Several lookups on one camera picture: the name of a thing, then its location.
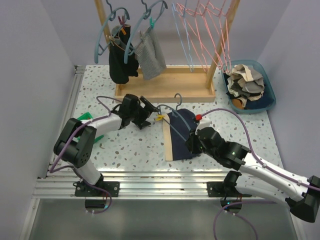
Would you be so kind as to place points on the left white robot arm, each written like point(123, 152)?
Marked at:
point(76, 140)

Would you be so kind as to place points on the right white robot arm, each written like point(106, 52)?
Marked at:
point(252, 175)

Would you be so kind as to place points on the green peg basket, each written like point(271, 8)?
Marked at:
point(85, 117)

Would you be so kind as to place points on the navy underwear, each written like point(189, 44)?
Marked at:
point(175, 134)

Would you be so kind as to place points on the pile of underwear in basin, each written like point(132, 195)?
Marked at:
point(246, 86)

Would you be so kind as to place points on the wooden rack base tray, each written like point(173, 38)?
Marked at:
point(191, 85)

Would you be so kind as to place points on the teal clothes peg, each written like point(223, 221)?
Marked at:
point(152, 22)

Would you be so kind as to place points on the pink wire hangers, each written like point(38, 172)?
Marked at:
point(204, 20)

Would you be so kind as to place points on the teal plastic hanger left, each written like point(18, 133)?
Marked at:
point(100, 44)

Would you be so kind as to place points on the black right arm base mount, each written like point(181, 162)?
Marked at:
point(217, 189)

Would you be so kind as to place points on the teal plastic laundry basin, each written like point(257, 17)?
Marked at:
point(250, 86)

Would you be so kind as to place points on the wooden rack post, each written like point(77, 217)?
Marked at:
point(102, 17)
point(223, 42)

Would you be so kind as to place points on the wooden rack right post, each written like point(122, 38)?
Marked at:
point(223, 42)

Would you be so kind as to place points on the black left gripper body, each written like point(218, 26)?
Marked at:
point(140, 114)

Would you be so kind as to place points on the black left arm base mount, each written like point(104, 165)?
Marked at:
point(99, 190)

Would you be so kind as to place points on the yellow clothes peg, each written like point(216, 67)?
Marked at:
point(159, 117)

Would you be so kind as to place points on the black hanging underwear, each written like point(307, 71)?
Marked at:
point(118, 70)

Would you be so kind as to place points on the aluminium extrusion rail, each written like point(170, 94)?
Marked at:
point(136, 158)

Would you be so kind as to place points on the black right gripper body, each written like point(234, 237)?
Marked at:
point(196, 147)

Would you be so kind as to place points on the blue wire hanger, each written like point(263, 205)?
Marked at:
point(180, 22)

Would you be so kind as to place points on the grey striped hanging underwear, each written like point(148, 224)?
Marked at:
point(150, 55)

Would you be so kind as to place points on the wooden rack left post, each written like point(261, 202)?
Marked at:
point(102, 17)

